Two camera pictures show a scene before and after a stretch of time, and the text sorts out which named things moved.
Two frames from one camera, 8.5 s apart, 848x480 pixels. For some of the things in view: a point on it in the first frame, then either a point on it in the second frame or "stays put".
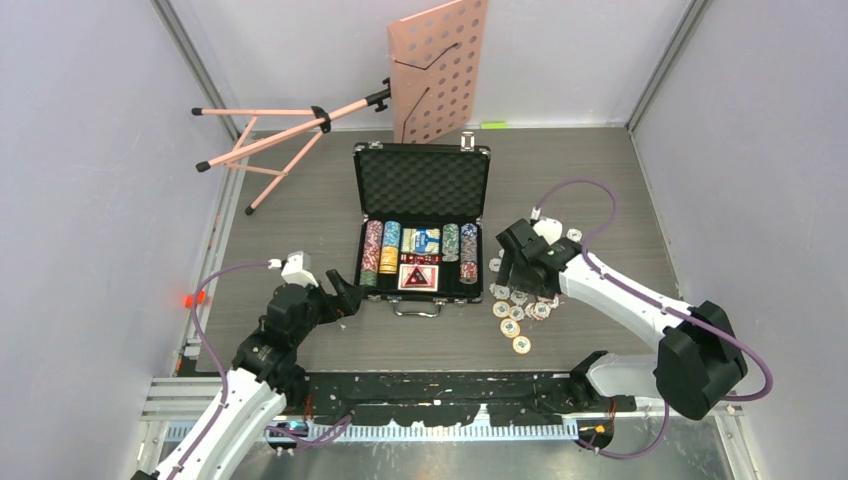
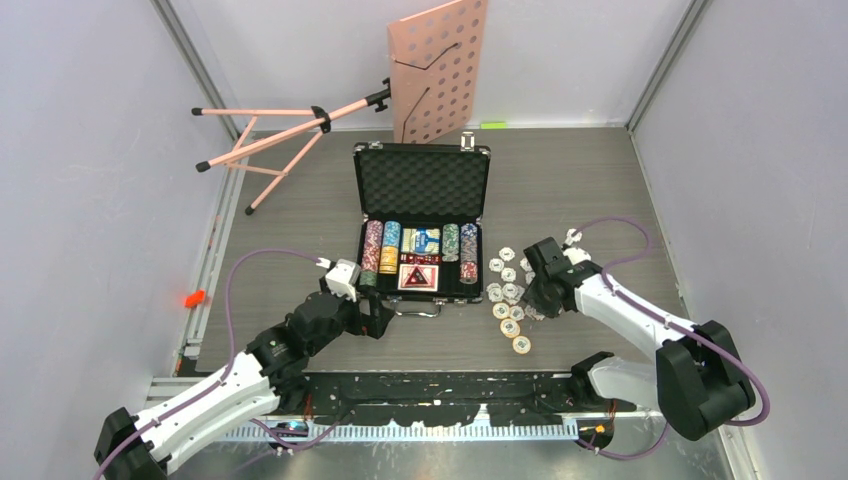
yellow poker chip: [501, 309] stays put
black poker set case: [420, 211] stays put
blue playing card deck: [420, 240] stays put
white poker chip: [574, 234] stays put
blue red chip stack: [468, 253] stays put
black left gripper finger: [348, 297] -> [380, 316]
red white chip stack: [373, 244] stays put
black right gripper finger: [542, 284] -> [568, 303]
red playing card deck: [418, 277] stays put
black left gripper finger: [331, 312] -> [364, 324]
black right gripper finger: [507, 261] -> [538, 297]
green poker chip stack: [368, 278] stays put
